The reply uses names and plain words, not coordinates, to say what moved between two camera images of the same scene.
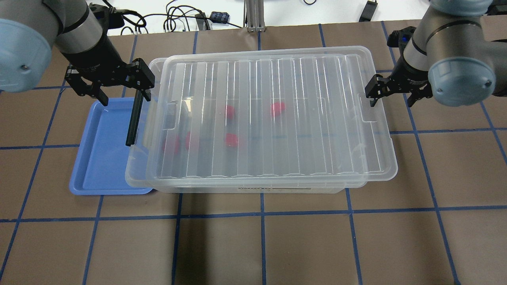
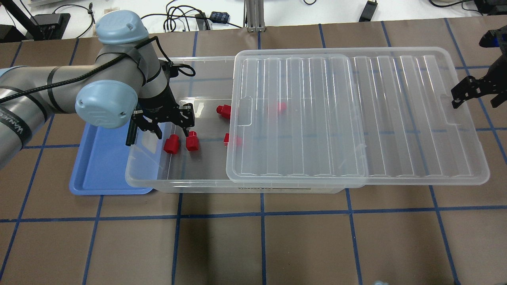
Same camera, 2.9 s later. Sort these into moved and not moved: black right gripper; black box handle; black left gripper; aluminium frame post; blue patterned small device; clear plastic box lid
Moved: clear plastic box lid; black left gripper; black right gripper
Not moved: aluminium frame post; black box handle; blue patterned small device
